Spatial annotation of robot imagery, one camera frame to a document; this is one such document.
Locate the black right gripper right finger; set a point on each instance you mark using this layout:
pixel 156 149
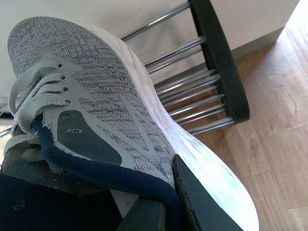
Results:
pixel 201 211

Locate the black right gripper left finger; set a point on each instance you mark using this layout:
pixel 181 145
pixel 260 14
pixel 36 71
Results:
pixel 145 215

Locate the grey knit sneaker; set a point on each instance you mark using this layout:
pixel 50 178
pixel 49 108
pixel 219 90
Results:
pixel 90 136

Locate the black metal shoe rack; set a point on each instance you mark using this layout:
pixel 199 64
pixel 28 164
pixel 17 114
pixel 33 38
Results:
pixel 210 95

